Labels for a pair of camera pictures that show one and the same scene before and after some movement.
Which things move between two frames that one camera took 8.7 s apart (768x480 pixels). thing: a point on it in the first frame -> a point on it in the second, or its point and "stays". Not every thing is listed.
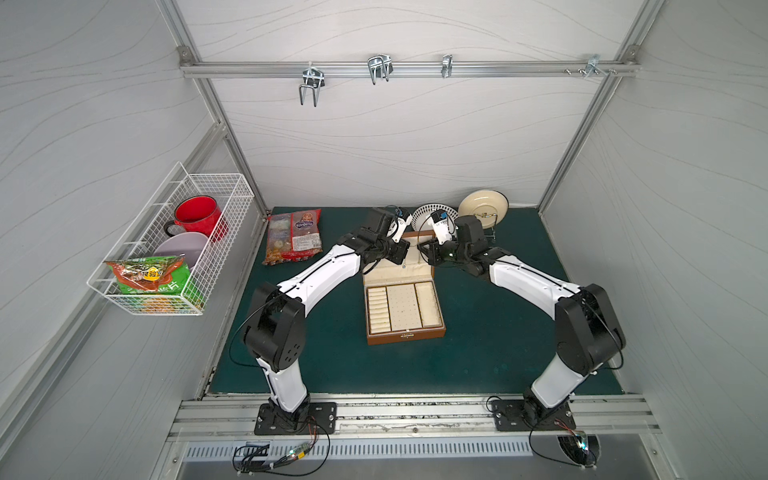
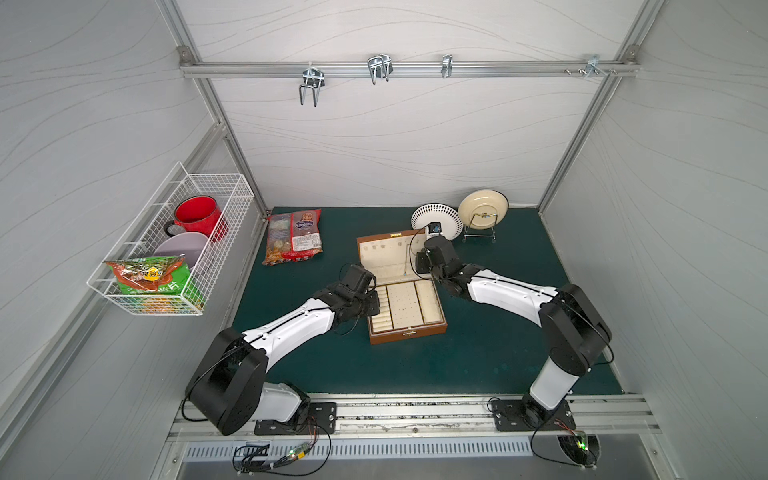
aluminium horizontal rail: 411,69 stays
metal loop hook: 380,66 stays
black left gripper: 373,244 -> 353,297
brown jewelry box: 404,302 stays
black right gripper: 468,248 -> 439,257
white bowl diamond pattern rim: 421,220 stays
